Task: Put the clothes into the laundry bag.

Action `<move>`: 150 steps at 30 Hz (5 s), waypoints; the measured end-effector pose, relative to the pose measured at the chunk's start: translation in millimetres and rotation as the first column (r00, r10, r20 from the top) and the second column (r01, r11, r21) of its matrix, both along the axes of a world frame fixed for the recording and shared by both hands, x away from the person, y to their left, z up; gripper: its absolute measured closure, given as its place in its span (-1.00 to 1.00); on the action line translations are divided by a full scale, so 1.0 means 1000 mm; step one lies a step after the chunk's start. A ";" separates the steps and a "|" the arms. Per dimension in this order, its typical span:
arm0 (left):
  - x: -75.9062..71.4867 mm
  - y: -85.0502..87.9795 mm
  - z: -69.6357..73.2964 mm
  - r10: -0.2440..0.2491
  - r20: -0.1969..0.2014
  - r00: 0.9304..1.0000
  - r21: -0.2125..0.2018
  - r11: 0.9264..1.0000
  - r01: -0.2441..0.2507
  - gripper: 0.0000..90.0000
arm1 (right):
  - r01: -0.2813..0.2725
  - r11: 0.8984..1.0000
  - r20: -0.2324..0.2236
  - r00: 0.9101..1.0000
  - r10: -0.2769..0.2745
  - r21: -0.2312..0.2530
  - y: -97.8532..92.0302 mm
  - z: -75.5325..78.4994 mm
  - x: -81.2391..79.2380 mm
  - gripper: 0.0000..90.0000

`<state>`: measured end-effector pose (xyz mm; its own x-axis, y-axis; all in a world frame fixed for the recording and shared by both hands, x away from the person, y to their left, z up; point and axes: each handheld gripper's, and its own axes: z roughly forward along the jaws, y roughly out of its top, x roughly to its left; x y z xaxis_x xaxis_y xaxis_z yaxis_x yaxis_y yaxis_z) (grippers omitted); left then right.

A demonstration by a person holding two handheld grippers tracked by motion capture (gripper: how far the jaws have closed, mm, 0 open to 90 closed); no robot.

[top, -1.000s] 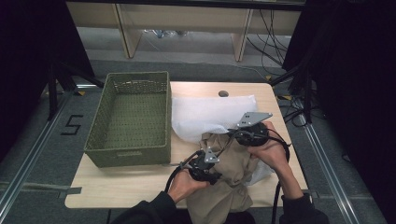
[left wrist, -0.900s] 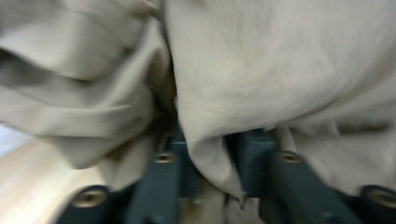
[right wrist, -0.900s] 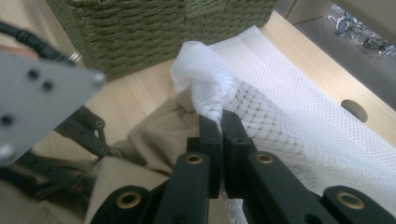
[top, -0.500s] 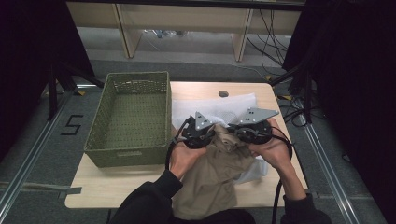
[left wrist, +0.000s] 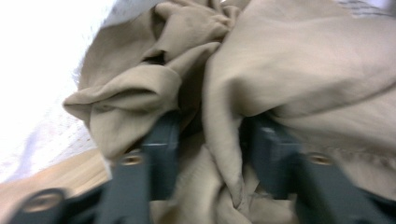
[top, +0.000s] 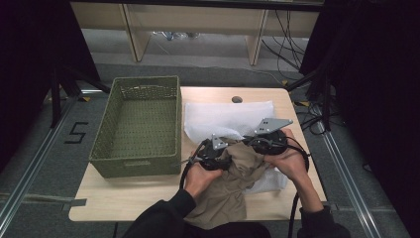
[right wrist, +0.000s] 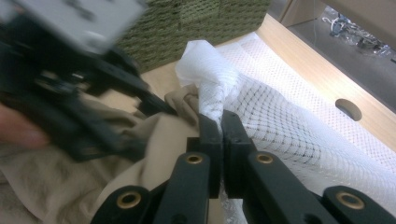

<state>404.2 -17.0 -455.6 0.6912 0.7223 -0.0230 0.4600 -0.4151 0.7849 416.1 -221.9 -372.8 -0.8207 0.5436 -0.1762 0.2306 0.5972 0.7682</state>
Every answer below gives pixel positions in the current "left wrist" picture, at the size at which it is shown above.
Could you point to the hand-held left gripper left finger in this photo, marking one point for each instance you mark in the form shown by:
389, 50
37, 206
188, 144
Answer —
158, 168

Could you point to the beige garment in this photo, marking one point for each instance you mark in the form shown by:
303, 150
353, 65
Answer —
295, 71

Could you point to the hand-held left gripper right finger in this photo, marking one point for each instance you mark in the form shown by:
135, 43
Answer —
280, 168

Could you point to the white mesh laundry bag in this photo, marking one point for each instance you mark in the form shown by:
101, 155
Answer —
34, 68

